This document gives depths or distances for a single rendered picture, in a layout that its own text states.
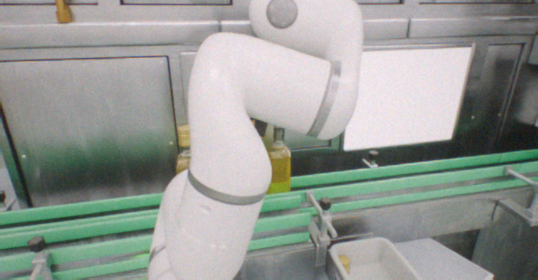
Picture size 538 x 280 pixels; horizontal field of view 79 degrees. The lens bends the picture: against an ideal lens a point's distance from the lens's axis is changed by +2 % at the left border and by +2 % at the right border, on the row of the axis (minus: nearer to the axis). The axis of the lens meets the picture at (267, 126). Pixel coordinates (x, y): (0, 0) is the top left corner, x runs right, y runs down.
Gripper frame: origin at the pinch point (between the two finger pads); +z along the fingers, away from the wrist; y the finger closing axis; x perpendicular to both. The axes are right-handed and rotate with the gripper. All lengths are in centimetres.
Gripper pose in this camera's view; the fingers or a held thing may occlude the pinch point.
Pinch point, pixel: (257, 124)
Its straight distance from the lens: 81.1
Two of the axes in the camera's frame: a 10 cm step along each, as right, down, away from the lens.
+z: -2.5, 9.2, 2.9
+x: 9.4, 1.6, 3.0
